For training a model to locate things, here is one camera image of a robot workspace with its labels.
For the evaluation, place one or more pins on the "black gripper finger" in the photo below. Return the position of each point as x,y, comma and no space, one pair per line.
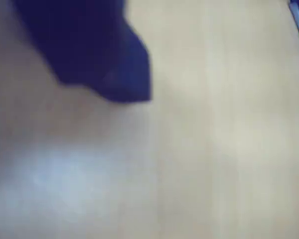
89,44

